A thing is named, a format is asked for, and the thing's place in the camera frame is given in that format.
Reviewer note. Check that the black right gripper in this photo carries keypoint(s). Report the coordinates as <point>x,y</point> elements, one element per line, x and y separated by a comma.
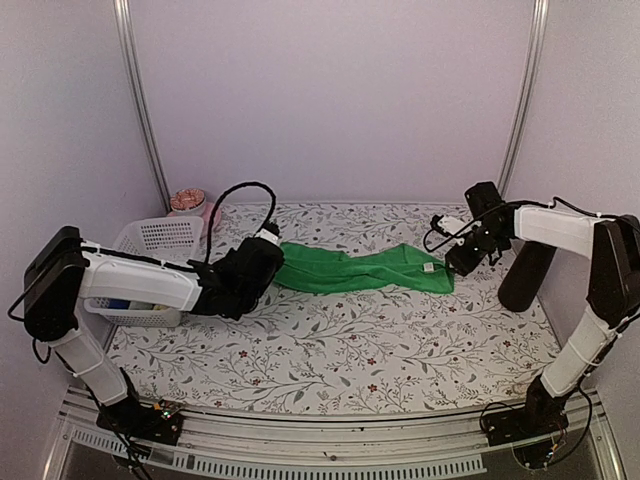
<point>464,264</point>

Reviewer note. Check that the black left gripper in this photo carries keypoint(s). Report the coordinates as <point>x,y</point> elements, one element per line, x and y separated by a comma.
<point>231,254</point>

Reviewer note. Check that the green microfiber towel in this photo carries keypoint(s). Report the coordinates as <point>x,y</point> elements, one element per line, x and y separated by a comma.
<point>322,271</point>

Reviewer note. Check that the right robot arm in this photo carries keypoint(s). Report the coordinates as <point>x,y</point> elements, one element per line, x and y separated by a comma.
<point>573,260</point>

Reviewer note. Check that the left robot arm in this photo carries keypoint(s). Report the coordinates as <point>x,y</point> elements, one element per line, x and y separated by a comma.
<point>69,268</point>

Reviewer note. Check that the dark brown cylinder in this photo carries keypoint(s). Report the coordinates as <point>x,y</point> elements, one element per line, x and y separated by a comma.
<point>520,286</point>

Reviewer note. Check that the white plastic basket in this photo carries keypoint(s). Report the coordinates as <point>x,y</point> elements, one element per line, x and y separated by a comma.
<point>148,263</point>

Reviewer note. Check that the pink plate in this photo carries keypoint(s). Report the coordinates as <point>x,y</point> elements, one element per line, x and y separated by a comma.
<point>210,221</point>

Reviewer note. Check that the light green rolled towel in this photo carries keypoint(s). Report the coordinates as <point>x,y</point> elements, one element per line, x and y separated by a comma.
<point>140,306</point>

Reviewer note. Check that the floral patterned table mat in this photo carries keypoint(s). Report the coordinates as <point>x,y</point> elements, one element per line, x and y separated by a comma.
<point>374,352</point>

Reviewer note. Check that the blue rolled towel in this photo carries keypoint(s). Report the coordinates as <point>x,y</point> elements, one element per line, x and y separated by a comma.
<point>118,304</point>

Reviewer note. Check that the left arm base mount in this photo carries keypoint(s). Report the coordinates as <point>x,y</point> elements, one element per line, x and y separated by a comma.
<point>160,423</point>

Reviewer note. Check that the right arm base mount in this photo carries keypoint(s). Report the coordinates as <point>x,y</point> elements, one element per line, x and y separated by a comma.
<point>535,418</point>

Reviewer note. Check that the aluminium front rail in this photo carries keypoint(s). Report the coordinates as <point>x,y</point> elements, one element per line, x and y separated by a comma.
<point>225,444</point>

